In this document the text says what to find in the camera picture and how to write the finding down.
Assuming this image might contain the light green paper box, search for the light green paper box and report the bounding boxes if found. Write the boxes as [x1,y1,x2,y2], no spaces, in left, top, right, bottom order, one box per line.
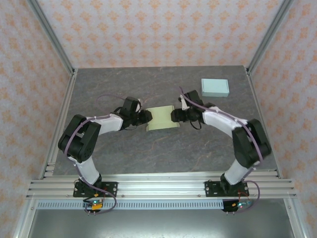
[145,104,181,132]

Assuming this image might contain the light blue paper box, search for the light blue paper box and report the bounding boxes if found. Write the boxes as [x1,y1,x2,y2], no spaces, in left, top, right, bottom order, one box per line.
[200,78,230,98]

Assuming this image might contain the aluminium cross beam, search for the aluminium cross beam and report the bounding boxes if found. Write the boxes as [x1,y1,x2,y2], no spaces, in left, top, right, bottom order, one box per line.
[26,173,298,199]

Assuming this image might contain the grey metal sheet panel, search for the grey metal sheet panel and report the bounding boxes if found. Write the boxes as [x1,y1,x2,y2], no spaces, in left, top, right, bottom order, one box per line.
[13,198,307,238]

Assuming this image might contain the right aluminium side rail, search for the right aluminium side rail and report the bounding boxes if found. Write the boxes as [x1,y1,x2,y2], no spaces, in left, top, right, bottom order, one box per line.
[245,68,283,179]

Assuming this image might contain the aluminium side rail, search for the aluminium side rail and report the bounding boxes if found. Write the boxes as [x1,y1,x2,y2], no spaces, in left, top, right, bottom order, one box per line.
[245,68,283,179]
[39,68,79,179]

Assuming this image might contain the left aluminium side rail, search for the left aluminium side rail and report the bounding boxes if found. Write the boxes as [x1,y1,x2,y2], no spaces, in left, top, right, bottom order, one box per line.
[39,68,79,179]

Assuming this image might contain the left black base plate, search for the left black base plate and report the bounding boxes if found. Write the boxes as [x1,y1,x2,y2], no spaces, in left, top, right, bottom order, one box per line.
[73,181,118,198]

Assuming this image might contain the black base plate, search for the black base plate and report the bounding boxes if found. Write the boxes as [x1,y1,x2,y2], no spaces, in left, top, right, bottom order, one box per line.
[73,181,118,198]
[205,180,251,198]

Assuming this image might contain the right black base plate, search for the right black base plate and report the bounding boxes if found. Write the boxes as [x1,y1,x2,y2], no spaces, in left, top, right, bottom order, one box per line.
[205,180,251,198]

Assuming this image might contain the slotted grey cable duct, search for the slotted grey cable duct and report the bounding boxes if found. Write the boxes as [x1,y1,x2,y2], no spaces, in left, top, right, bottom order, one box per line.
[37,200,225,210]

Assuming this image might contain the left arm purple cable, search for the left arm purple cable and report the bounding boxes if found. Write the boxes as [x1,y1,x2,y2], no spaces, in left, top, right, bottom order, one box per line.
[63,94,130,215]

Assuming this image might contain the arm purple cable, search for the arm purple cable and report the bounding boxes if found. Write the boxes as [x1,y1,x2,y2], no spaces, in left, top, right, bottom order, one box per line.
[178,86,264,214]
[63,94,130,215]

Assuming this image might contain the right aluminium frame post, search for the right aluminium frame post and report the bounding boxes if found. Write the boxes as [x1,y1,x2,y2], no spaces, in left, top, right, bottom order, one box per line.
[246,0,297,75]

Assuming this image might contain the aluminium frame post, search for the aluminium frame post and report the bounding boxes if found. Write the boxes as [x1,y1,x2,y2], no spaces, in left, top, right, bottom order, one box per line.
[26,0,76,75]
[246,0,297,75]

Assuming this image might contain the left aluminium frame post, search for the left aluminium frame post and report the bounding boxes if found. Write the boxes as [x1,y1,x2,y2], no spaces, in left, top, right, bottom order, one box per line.
[26,0,76,75]

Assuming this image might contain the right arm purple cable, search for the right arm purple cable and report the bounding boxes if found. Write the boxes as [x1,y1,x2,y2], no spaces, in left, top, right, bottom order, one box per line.
[178,86,264,214]

